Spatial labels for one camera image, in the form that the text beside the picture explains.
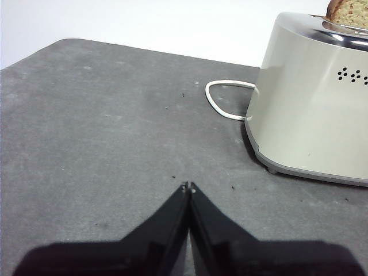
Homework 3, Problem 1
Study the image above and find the small round-topped bread slice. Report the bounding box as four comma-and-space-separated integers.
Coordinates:
325, 0, 368, 29

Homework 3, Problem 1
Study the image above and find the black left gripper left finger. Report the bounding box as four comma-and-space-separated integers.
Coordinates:
13, 181, 191, 276

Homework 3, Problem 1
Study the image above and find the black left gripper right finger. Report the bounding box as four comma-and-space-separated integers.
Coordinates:
190, 181, 365, 276

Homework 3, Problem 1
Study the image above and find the white toaster power cable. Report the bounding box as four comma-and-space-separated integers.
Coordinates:
205, 79, 261, 121

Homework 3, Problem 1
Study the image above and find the cream two-slot toaster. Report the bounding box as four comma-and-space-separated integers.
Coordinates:
245, 11, 368, 187

